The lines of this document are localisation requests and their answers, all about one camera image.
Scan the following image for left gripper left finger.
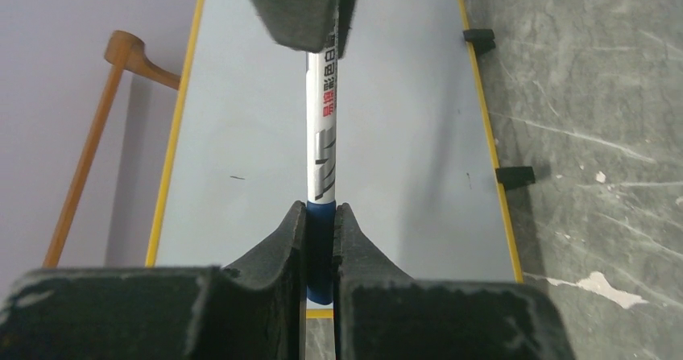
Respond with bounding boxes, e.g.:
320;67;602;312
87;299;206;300
1;201;306;359

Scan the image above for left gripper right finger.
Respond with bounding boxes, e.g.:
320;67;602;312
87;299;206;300
333;204;575;359

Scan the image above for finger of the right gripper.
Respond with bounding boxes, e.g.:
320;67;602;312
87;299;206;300
251;0;357;57

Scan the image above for white marker pen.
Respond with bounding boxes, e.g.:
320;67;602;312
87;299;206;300
305;5;341;205

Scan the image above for blue marker cap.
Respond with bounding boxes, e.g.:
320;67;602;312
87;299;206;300
304;201;337;305

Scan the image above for whiteboard with yellow frame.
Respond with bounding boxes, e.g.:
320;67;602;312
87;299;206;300
146;0;522;282

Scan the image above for black whiteboard foot clip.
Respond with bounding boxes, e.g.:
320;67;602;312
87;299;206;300
463;28;496;56

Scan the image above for wooden two-tier shelf rack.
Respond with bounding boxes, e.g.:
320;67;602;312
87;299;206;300
42;30;180;268

